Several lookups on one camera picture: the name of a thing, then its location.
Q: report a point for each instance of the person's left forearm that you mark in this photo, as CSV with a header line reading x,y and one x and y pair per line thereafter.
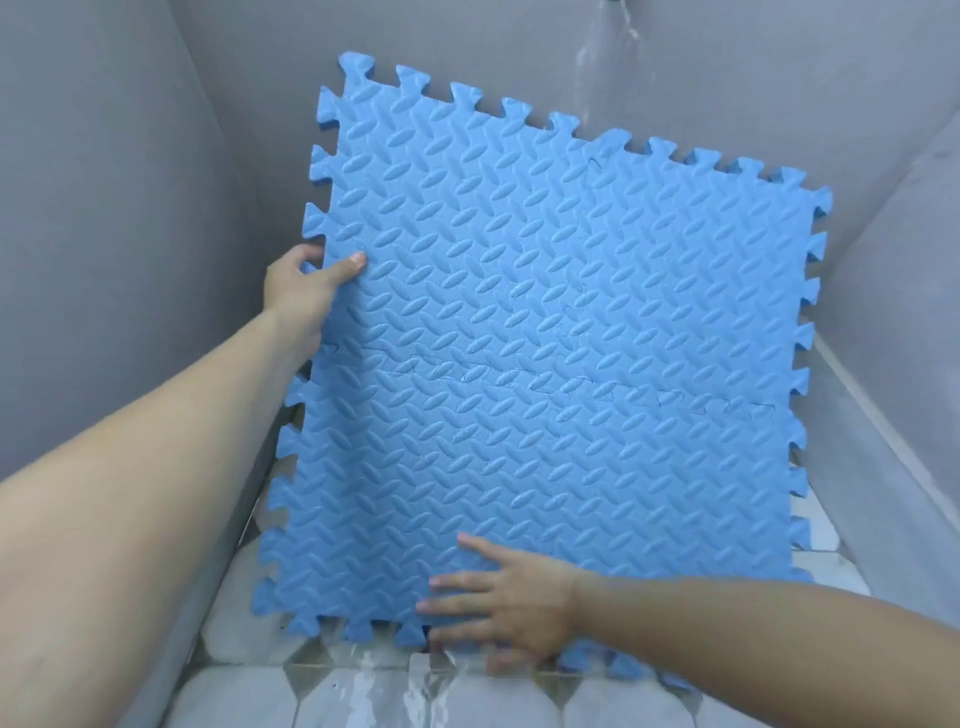
x,y
127,510

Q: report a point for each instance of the person's right middle finger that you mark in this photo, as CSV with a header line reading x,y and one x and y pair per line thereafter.
x,y
450,604

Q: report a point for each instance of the person's right hand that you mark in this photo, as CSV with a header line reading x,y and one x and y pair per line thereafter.
x,y
517,604

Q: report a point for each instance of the person's left hand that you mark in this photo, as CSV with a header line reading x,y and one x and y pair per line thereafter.
x,y
298,296

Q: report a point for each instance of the person's right thumb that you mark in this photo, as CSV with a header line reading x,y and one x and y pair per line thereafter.
x,y
506,663

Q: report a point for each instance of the person's right forearm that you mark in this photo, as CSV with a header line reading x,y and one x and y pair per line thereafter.
x,y
765,652

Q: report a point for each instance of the person's right little finger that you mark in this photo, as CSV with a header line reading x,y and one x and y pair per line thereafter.
x,y
487,550

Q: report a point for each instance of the person's left thumb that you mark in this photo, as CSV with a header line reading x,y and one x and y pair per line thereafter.
x,y
339,270

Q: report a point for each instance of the blue foam puzzle mat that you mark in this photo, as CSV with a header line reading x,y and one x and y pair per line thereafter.
x,y
555,315

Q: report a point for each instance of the falling water stream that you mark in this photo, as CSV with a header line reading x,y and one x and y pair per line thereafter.
x,y
600,60

